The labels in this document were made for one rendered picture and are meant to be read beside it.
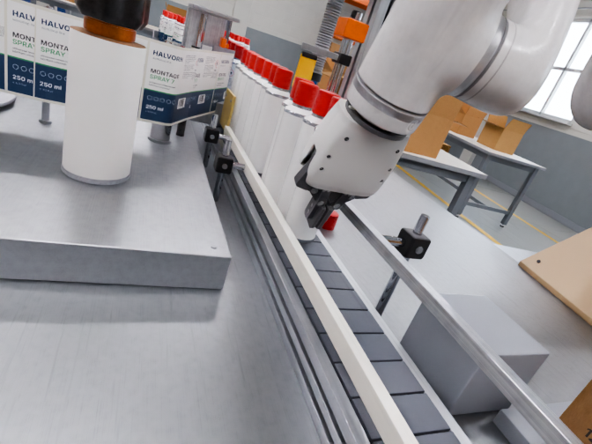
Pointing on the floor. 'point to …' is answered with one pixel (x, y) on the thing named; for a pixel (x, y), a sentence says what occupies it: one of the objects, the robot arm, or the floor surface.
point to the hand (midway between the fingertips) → (318, 210)
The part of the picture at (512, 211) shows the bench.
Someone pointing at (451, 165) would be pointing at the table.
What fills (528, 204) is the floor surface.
